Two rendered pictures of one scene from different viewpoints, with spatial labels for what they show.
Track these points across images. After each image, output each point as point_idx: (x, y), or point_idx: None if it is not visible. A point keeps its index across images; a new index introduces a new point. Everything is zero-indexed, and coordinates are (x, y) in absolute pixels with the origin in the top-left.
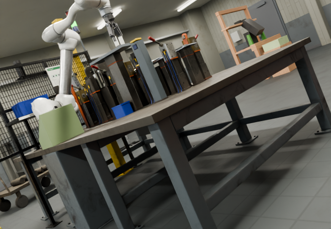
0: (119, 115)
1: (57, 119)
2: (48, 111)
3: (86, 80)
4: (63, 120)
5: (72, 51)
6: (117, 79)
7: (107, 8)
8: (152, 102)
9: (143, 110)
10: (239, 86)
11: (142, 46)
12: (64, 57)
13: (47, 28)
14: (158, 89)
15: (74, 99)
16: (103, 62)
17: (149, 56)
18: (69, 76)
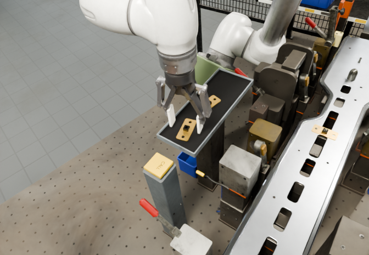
0: (185, 158)
1: (200, 69)
2: (212, 47)
3: (257, 66)
4: (206, 76)
5: None
6: None
7: (158, 57)
8: (219, 208)
9: (120, 203)
10: None
11: (153, 185)
12: None
13: None
14: (162, 224)
15: (270, 56)
16: (279, 78)
17: (164, 202)
18: (274, 26)
